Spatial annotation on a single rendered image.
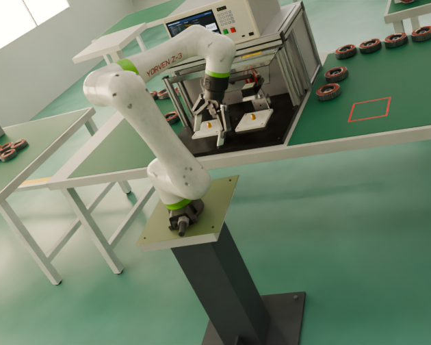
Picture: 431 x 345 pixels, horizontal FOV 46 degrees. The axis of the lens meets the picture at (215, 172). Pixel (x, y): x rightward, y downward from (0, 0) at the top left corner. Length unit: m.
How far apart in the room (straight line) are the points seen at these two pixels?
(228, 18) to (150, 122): 0.92
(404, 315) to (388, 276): 0.24
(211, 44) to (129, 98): 0.43
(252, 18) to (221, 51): 0.56
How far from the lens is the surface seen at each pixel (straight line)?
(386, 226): 2.79
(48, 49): 8.25
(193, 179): 1.73
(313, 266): 2.68
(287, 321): 2.45
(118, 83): 1.58
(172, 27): 2.54
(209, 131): 2.50
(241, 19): 2.39
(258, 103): 2.53
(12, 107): 7.55
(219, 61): 1.86
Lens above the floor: 1.76
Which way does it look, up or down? 28 degrees down
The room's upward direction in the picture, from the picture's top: 25 degrees counter-clockwise
